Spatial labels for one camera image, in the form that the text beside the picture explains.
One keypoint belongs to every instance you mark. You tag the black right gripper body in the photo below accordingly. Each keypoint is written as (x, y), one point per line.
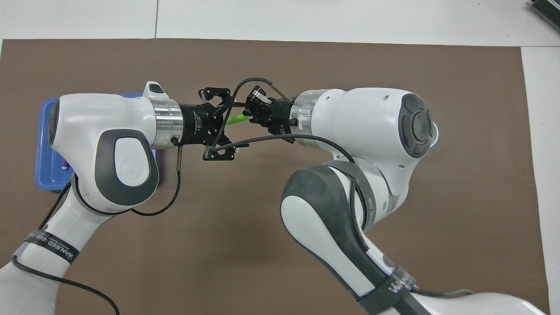
(280, 118)

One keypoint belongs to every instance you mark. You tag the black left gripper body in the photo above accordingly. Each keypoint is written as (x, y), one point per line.
(199, 127)

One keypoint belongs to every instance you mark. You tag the green pen white cap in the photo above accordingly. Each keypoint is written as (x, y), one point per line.
(235, 118)

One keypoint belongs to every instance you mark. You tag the purple pen white cap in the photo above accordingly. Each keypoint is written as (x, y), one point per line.
(64, 164)

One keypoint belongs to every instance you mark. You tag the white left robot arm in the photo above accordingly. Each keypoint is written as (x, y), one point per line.
(100, 131)

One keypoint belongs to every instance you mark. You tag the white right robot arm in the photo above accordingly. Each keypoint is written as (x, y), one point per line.
(363, 127)

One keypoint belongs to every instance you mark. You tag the blue plastic tray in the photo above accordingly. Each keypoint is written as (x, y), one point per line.
(43, 170)

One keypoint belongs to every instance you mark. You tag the brown table mat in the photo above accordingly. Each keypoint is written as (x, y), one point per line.
(262, 61)

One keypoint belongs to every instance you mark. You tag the grey ribbed device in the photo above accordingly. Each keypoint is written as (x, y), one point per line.
(547, 11)

